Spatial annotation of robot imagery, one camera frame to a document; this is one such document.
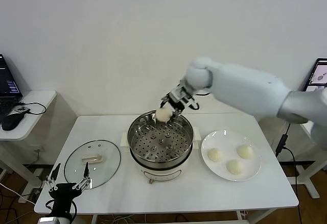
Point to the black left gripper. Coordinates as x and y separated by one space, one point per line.
64 190

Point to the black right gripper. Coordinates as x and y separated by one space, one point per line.
182 96

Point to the white steamed baozi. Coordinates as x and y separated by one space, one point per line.
163 114
245 151
215 155
235 167

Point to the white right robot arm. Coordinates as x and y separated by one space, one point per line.
242 86

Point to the stainless steel steamer basket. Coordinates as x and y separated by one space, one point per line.
176 148

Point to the white table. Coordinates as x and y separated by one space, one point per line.
102 127

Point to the white round plate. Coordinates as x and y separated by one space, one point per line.
224 142

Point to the cream electric cooker pot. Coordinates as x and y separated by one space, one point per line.
161 174

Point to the white side desk with mouse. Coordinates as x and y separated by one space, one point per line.
33 122

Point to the black computer mouse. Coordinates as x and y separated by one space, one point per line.
11 122

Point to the small grey usb hub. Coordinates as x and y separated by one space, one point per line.
21 109

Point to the black laptop dark screen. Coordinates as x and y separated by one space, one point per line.
7 81

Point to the white side desk with power strip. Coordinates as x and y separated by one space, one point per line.
300 132

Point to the grey laptop with image windows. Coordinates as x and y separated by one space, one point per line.
319 76

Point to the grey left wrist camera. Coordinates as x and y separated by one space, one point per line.
48 220

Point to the white wall socket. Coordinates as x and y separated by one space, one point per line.
37 148

